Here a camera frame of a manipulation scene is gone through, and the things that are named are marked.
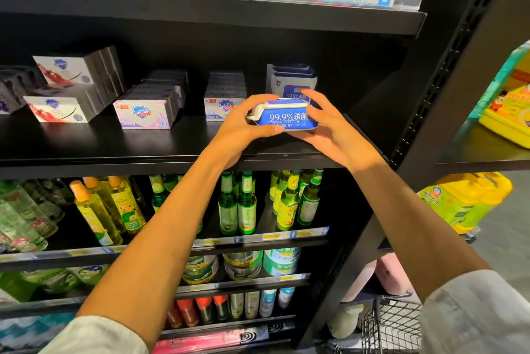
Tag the green lidded wipe tub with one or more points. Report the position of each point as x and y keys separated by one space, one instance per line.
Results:
x=242 y=265
x=54 y=281
x=201 y=269
x=281 y=261

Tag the row of white small bottles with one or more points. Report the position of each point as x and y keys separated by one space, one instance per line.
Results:
x=261 y=301

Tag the row of white upright packs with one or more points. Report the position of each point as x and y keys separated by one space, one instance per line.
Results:
x=290 y=76

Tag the person's right forearm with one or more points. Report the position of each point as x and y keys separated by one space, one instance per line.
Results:
x=422 y=230

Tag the person's left forearm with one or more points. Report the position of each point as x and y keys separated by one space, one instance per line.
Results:
x=149 y=258

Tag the green white box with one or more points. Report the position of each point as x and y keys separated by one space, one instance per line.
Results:
x=16 y=287

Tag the single blue label wipe pack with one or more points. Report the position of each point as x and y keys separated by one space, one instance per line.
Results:
x=286 y=116

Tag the row of white pink soap boxes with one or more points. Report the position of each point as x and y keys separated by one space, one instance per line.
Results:
x=141 y=114

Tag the row of white red soap boxes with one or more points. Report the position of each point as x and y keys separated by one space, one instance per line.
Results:
x=62 y=109

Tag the person's left hand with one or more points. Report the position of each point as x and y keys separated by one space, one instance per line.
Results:
x=232 y=134

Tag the black store shelf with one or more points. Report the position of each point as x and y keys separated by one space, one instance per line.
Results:
x=50 y=147

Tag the row of green yellow bottles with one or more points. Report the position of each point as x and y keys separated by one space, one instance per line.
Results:
x=240 y=205

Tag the row of purple soap boxes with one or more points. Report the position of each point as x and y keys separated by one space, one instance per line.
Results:
x=16 y=89

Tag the person's right hand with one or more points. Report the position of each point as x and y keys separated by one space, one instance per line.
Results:
x=339 y=134

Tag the long pink packet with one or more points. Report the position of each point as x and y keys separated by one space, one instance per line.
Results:
x=207 y=341

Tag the cream white pouch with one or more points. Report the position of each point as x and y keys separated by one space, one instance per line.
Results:
x=344 y=321

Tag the yellow detergent jug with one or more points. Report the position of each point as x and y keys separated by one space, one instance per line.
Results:
x=460 y=200

